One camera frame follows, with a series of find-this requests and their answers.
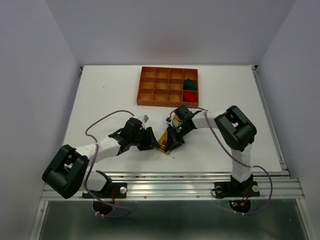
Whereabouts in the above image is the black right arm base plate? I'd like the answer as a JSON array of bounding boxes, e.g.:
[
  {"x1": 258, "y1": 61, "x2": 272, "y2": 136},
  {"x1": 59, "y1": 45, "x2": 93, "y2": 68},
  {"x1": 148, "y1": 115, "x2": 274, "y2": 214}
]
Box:
[{"x1": 211, "y1": 181, "x2": 260, "y2": 199}]

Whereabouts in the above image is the dark green sock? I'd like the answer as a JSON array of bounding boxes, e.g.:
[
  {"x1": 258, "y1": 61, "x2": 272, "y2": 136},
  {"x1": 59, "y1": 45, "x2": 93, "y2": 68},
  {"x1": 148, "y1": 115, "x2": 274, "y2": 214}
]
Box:
[{"x1": 183, "y1": 78, "x2": 198, "y2": 91}]

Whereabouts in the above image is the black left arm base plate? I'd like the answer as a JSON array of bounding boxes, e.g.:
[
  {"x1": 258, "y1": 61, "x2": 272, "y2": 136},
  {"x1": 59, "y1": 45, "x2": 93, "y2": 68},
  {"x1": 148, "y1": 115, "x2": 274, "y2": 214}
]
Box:
[{"x1": 88, "y1": 181, "x2": 128, "y2": 199}]

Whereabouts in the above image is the orange compartment tray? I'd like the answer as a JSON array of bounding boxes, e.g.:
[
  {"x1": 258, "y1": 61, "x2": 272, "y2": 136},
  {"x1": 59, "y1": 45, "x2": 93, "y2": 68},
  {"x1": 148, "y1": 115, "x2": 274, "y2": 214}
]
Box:
[{"x1": 136, "y1": 66, "x2": 200, "y2": 108}]

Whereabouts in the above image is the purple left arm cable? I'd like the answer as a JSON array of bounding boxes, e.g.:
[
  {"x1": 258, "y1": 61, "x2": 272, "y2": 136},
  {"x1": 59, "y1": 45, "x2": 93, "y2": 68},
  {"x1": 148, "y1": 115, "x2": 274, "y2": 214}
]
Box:
[{"x1": 84, "y1": 109, "x2": 136, "y2": 219}]

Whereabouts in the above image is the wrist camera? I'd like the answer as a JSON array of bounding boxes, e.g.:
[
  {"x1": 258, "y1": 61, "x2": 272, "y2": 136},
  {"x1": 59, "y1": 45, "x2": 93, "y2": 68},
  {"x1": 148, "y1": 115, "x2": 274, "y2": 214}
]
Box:
[
  {"x1": 134, "y1": 114, "x2": 149, "y2": 124},
  {"x1": 165, "y1": 116, "x2": 175, "y2": 127}
]

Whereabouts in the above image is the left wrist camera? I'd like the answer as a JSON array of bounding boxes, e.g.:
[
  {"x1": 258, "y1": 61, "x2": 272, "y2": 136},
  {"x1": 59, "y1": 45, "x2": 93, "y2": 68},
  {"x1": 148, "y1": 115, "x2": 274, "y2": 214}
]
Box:
[{"x1": 134, "y1": 114, "x2": 149, "y2": 124}]

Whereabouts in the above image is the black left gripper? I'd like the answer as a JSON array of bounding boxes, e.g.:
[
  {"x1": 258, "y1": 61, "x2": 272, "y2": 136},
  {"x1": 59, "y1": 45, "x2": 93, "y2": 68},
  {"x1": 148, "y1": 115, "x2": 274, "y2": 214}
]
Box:
[{"x1": 130, "y1": 126, "x2": 160, "y2": 151}]

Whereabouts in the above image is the red sock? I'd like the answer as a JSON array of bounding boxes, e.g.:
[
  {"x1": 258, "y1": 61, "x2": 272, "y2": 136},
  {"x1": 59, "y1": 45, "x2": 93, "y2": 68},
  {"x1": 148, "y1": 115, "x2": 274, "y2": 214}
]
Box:
[{"x1": 183, "y1": 91, "x2": 198, "y2": 103}]

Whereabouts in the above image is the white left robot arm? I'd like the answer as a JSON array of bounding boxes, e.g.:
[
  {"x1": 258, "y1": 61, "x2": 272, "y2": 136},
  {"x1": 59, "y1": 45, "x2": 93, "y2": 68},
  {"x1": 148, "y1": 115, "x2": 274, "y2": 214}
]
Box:
[{"x1": 42, "y1": 115, "x2": 160, "y2": 199}]

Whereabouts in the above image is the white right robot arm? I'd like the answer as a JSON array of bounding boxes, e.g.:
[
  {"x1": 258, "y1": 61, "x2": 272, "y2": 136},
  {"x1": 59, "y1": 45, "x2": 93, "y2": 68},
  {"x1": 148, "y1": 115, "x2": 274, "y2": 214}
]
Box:
[{"x1": 158, "y1": 105, "x2": 257, "y2": 196}]

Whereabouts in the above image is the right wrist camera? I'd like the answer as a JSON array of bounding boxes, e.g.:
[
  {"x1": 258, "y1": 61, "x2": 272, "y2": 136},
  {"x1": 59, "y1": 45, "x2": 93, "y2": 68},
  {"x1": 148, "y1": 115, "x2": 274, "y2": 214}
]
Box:
[{"x1": 165, "y1": 116, "x2": 175, "y2": 127}]

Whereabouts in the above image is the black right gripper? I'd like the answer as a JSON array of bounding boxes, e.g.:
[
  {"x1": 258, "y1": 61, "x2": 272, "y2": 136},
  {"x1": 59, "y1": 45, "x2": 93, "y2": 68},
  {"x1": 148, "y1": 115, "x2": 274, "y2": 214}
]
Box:
[{"x1": 164, "y1": 122, "x2": 192, "y2": 153}]

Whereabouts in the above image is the yellow sock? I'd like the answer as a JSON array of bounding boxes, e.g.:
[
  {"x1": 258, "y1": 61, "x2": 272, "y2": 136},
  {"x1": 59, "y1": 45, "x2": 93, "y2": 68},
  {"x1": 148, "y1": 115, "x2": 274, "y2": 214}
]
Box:
[{"x1": 158, "y1": 114, "x2": 182, "y2": 155}]

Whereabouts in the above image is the aluminium mounting rail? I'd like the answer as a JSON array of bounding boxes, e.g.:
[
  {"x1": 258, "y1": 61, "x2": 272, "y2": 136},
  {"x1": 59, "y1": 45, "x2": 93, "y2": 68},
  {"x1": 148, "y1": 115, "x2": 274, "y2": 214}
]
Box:
[{"x1": 41, "y1": 171, "x2": 306, "y2": 201}]

